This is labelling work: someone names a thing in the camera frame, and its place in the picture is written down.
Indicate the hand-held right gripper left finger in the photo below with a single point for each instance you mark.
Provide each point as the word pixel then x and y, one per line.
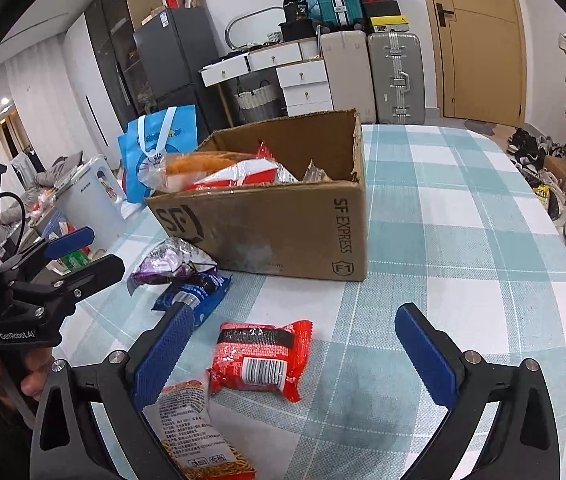
pixel 163 355

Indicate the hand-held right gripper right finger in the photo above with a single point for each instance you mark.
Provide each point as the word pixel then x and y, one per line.
pixel 425 360

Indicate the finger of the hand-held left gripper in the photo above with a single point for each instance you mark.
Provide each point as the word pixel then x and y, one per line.
pixel 88 275
pixel 70 242

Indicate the blue snack packet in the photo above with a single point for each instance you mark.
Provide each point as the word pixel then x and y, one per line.
pixel 203 292

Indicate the purple and white snack bag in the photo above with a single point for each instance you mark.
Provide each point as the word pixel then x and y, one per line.
pixel 168 260

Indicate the white and orange snack packet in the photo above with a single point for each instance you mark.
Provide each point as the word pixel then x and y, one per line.
pixel 193 435

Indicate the red snack packet black band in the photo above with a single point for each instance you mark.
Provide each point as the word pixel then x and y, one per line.
pixel 263 350

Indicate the brown cardboard box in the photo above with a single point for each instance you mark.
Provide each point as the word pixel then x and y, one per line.
pixel 273 230

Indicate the red and white snack packet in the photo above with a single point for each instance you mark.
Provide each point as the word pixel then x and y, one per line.
pixel 248 172

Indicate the pale snack packet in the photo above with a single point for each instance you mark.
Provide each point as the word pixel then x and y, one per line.
pixel 318 172

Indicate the person's left hand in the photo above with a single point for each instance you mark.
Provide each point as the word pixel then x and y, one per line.
pixel 35 375

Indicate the white appliance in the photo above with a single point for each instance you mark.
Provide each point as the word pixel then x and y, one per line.
pixel 88 210

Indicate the grey clothes pile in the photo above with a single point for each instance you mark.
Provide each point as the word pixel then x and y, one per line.
pixel 58 172

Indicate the blue cartoon tote bag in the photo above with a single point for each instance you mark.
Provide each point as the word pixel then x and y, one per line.
pixel 178 130

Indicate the dark glass cabinet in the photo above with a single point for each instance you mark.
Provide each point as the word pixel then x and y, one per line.
pixel 113 50

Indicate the grey refrigerator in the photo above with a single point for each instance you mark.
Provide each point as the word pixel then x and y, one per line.
pixel 178 60

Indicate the low cardboard box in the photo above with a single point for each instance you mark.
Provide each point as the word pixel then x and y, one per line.
pixel 565 177

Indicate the woven basket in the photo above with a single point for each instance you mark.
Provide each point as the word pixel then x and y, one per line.
pixel 258 102

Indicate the tall flat cardboard box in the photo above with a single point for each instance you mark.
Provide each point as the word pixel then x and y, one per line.
pixel 140 0

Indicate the white desk with drawers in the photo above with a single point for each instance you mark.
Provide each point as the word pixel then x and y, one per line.
pixel 268 57

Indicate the white drawer chest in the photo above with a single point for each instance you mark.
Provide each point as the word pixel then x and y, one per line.
pixel 305 90

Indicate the silver suitcase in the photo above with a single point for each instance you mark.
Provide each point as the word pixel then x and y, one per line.
pixel 395 80

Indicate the beige suitcase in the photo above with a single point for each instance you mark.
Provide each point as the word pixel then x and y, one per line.
pixel 348 77

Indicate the black storage box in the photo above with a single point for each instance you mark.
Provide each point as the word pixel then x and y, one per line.
pixel 299 31

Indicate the wooden door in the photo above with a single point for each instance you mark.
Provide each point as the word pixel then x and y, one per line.
pixel 483 45

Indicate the black bag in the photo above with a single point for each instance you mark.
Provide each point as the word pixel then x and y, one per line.
pixel 299 9

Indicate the yellow and black shoebox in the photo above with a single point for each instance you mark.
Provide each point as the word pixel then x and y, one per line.
pixel 389 24

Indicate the blue plastic bag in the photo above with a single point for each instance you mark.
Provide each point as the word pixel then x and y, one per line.
pixel 313 2

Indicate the plain black shoebox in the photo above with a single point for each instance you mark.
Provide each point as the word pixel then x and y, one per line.
pixel 382 9

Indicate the oval metal frame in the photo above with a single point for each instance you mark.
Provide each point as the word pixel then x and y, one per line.
pixel 233 25

